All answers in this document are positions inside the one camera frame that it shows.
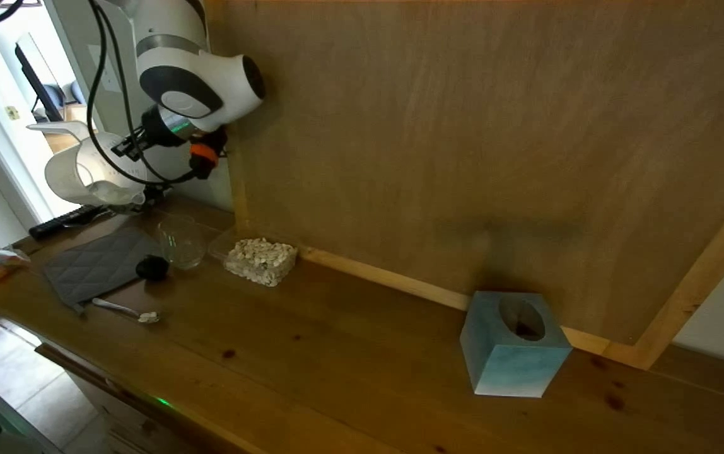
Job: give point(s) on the large plywood board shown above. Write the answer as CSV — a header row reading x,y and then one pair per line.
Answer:
x,y
572,146

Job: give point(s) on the blue wooden cube box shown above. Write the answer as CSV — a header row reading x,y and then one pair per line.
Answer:
x,y
510,343

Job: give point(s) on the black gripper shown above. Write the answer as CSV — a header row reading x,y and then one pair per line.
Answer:
x,y
163,126

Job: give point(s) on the clear glass cup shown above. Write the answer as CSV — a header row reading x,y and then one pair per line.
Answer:
x,y
180,240

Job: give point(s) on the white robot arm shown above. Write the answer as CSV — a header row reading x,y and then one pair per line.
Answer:
x,y
195,92

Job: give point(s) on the black round lid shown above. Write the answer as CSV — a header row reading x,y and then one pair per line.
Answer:
x,y
152,267

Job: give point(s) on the black remote control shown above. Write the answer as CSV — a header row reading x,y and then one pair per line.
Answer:
x,y
67,220

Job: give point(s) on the grey quilted pot holder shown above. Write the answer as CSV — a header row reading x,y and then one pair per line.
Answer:
x,y
99,264

